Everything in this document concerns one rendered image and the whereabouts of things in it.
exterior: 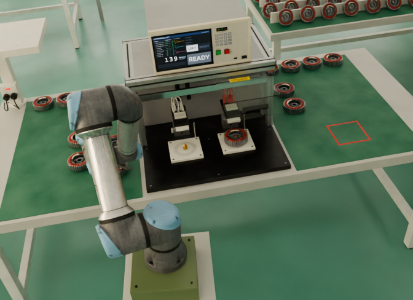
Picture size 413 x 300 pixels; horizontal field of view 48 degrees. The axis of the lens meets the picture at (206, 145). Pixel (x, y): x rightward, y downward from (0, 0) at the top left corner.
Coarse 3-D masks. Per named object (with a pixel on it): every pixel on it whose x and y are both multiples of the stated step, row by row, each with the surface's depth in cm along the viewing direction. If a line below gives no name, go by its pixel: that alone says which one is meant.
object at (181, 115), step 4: (176, 108) 223; (184, 108) 222; (172, 112) 220; (176, 112) 216; (180, 112) 216; (184, 112) 215; (172, 116) 218; (176, 116) 213; (180, 116) 213; (184, 116) 213; (176, 120) 212; (180, 120) 212; (184, 120) 212; (188, 120) 214; (176, 124) 213; (180, 124) 213; (184, 124) 214; (188, 124) 214; (176, 128) 213; (180, 128) 212; (184, 128) 212; (188, 128) 213
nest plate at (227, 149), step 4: (248, 132) 223; (220, 136) 222; (240, 136) 221; (248, 136) 220; (220, 140) 220; (248, 140) 218; (252, 140) 218; (224, 144) 217; (244, 144) 216; (248, 144) 215; (252, 144) 215; (224, 148) 215; (228, 148) 214; (232, 148) 214; (236, 148) 214; (240, 148) 214; (244, 148) 214; (248, 148) 213; (252, 148) 214; (224, 152) 212; (228, 152) 213; (232, 152) 213
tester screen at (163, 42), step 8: (200, 32) 197; (208, 32) 197; (160, 40) 196; (168, 40) 196; (176, 40) 197; (184, 40) 198; (192, 40) 198; (200, 40) 199; (208, 40) 199; (160, 48) 198; (168, 48) 198; (176, 48) 199; (184, 48) 200; (160, 56) 200; (168, 56) 201; (184, 56) 202; (160, 64) 202
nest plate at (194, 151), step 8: (168, 144) 220; (176, 144) 219; (192, 144) 219; (200, 144) 218; (176, 152) 215; (184, 152) 214; (192, 152) 214; (200, 152) 213; (176, 160) 210; (184, 160) 211
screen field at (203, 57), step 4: (204, 52) 203; (208, 52) 203; (188, 56) 202; (192, 56) 203; (196, 56) 203; (200, 56) 203; (204, 56) 204; (208, 56) 204; (188, 60) 204; (192, 60) 204; (196, 60) 204; (200, 60) 205; (204, 60) 205; (208, 60) 205; (188, 64) 205; (192, 64) 205
